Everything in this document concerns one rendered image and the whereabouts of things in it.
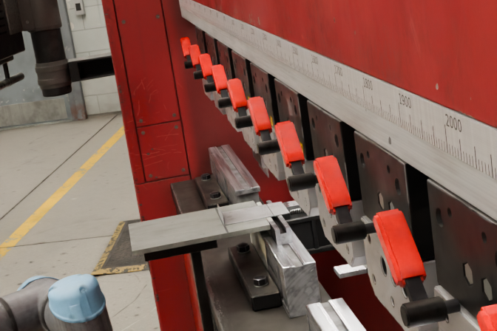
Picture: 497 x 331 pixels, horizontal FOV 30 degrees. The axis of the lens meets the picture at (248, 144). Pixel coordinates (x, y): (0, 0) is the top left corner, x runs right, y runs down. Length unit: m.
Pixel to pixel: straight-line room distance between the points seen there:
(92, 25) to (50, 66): 6.03
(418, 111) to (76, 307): 0.75
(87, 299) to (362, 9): 0.69
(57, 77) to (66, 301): 1.90
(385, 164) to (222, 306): 0.98
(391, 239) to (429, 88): 0.12
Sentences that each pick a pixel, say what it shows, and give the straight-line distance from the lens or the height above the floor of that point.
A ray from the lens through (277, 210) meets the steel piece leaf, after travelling 1.84.
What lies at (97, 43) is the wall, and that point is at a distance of 9.20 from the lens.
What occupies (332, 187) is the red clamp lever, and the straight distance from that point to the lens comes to 0.89.
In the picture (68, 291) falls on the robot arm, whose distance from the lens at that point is 1.34.
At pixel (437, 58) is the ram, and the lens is 0.65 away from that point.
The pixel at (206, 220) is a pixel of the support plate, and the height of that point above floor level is 1.00.
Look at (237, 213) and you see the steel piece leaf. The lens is 1.85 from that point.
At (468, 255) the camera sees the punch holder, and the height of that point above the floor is 1.30.
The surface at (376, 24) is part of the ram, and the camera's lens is 0.78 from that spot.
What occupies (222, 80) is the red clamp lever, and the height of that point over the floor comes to 1.29.
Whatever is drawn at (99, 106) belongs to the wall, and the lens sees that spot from 9.30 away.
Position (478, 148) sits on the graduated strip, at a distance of 0.61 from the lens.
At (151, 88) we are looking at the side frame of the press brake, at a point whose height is 1.16.
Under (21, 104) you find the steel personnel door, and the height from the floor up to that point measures 0.23.
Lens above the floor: 1.54
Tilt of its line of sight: 13 degrees down
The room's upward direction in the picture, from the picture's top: 9 degrees counter-clockwise
